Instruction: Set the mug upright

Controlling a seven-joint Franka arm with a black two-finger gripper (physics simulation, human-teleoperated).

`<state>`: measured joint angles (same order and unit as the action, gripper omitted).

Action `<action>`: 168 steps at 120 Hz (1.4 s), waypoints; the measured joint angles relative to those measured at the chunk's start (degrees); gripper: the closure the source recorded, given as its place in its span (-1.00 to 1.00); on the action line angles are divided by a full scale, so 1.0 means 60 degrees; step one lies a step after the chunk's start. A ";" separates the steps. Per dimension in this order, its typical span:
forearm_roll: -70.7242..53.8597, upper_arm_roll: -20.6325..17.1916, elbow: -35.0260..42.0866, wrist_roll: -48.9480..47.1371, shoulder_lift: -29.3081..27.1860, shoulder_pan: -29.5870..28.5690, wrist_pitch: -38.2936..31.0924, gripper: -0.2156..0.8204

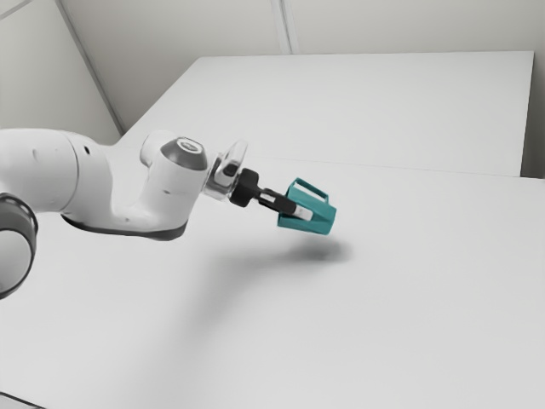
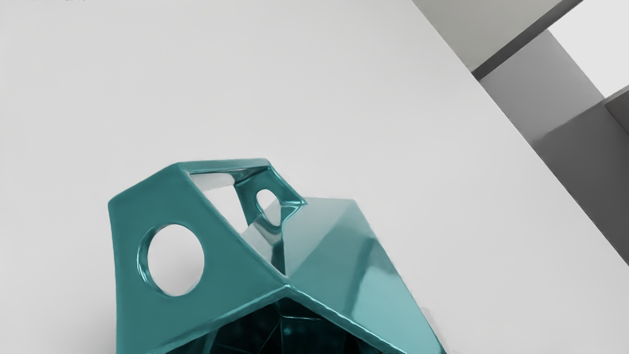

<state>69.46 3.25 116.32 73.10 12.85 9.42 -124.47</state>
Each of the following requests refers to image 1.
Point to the teal faceted mug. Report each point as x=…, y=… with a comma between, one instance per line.
x=317, y=215

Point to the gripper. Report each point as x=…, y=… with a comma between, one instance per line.
x=247, y=188

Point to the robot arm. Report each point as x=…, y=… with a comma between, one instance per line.
x=140, y=191

